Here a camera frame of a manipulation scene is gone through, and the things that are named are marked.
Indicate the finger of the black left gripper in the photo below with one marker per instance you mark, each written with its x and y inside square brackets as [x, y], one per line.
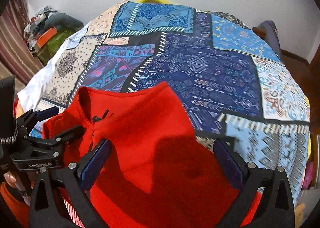
[57, 137]
[29, 119]

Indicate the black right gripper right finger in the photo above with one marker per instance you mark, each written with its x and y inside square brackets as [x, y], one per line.
[275, 208]

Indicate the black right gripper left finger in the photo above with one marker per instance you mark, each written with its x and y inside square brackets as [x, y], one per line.
[47, 208]

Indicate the red zip jacket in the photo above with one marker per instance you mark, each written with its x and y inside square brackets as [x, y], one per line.
[157, 174]

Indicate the orange sleeve forearm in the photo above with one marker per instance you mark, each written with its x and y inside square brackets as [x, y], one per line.
[13, 200]

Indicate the left hand holding gripper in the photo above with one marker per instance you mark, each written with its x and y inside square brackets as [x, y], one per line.
[14, 181]

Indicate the red and orange plush toy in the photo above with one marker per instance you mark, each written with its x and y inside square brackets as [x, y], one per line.
[18, 110]

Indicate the white cloth on bed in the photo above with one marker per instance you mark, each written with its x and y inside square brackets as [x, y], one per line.
[30, 95]

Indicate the pile of clutter with boxes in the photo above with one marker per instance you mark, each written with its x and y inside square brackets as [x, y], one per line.
[47, 31]

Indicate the blue patchwork bed cover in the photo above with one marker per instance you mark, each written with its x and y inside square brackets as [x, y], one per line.
[229, 80]

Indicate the dark blue-grey cloth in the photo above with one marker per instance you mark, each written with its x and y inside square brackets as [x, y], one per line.
[271, 37]

